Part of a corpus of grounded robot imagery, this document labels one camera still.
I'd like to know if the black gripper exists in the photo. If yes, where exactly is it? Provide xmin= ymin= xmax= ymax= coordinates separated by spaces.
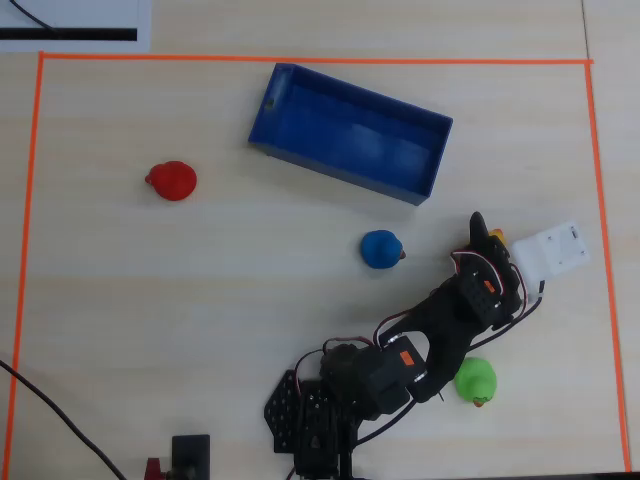
xmin=451 ymin=211 xmax=527 ymax=332

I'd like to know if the blue rubber duck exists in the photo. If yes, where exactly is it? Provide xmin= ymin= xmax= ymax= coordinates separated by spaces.
xmin=360 ymin=229 xmax=408 ymax=271

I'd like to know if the green rubber duck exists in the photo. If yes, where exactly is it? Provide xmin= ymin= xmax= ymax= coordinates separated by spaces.
xmin=453 ymin=356 xmax=498 ymax=408

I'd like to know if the blue plastic box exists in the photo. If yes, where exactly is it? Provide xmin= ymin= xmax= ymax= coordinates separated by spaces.
xmin=247 ymin=62 xmax=455 ymax=208

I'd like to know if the red rubber duck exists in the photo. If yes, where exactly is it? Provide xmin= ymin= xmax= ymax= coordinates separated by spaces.
xmin=144 ymin=160 xmax=198 ymax=203

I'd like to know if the orange tape strip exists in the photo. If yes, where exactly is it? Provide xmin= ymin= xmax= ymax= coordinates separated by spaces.
xmin=37 ymin=50 xmax=595 ymax=67
xmin=583 ymin=60 xmax=632 ymax=474
xmin=3 ymin=51 xmax=47 ymax=479

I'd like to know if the white paper with black bar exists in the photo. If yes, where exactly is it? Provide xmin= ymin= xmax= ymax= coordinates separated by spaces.
xmin=0 ymin=0 xmax=152 ymax=53

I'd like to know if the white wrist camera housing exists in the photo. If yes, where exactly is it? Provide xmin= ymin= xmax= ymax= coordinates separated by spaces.
xmin=510 ymin=220 xmax=592 ymax=302

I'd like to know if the long black cable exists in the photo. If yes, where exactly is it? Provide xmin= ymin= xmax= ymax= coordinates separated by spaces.
xmin=0 ymin=358 xmax=129 ymax=480

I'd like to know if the thin black cable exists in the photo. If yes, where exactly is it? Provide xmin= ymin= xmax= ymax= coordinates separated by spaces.
xmin=8 ymin=0 xmax=59 ymax=35

